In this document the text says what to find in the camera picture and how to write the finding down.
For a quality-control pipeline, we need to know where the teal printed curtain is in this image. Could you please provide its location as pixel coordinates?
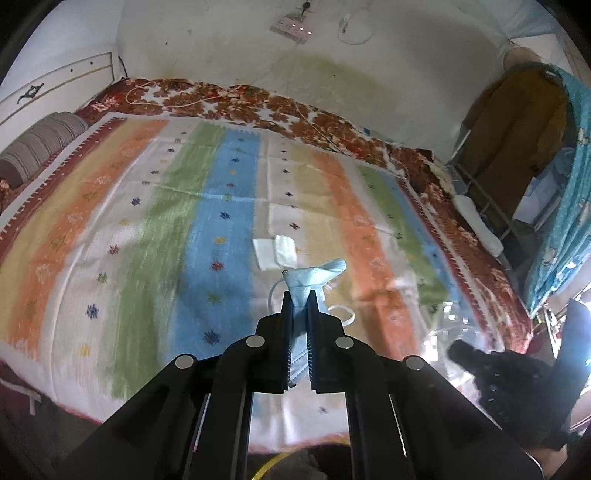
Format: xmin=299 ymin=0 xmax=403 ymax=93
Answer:
xmin=526 ymin=65 xmax=591 ymax=315

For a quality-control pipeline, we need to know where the striped woven blanket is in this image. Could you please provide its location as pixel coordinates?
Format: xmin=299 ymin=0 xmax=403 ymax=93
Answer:
xmin=0 ymin=114 xmax=490 ymax=450

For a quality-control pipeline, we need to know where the white headboard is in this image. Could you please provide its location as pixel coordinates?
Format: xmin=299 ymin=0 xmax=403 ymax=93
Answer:
xmin=0 ymin=50 xmax=121 ymax=144

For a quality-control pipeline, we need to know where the red floral blanket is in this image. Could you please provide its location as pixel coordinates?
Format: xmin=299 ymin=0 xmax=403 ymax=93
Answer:
xmin=0 ymin=78 xmax=534 ymax=342

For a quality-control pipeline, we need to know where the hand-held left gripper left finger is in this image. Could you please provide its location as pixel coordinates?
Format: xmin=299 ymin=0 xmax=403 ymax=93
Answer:
xmin=55 ymin=291 xmax=296 ymax=480

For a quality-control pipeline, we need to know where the grey striped pillow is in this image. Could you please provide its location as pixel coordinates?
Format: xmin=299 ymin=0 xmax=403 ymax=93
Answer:
xmin=0 ymin=112 xmax=90 ymax=190

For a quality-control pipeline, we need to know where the brown hanging garment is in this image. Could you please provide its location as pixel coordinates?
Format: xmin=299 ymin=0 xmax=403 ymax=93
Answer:
xmin=462 ymin=69 xmax=568 ymax=222

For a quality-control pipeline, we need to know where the white folded cloth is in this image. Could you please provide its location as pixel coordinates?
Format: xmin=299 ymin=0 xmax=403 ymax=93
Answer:
xmin=450 ymin=194 xmax=504 ymax=257

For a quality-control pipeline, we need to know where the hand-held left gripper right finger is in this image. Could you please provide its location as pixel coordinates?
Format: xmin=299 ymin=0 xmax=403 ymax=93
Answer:
xmin=307 ymin=291 xmax=543 ymax=480

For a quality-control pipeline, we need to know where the dark bin with gold rim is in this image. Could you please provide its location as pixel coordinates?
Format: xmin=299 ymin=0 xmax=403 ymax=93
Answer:
xmin=249 ymin=450 xmax=352 ymax=480

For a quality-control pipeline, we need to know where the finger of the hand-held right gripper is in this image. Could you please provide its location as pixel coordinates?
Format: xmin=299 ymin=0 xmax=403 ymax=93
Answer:
xmin=448 ymin=339 xmax=491 ymax=371

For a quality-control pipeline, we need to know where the blue face mask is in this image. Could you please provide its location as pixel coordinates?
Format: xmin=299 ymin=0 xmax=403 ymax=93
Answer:
xmin=270 ymin=258 xmax=355 ymax=388

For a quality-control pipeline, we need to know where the white charger cable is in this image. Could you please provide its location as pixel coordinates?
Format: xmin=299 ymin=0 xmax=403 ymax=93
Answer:
xmin=339 ymin=11 xmax=375 ymax=44

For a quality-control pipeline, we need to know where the white power strip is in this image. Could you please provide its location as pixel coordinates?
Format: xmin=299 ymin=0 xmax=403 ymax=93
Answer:
xmin=270 ymin=16 xmax=312 ymax=42

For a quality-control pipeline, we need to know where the clear plastic wrapper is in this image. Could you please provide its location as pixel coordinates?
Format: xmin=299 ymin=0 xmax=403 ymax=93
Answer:
xmin=429 ymin=300 xmax=485 ymax=370

